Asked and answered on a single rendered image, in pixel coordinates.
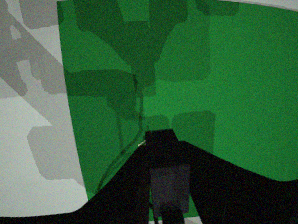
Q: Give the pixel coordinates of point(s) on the green circuit board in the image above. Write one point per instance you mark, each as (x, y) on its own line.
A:
(222, 75)

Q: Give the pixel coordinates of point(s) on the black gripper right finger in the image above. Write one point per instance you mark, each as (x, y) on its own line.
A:
(226, 194)

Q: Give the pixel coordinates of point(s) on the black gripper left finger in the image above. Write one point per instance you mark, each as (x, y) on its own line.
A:
(123, 200)

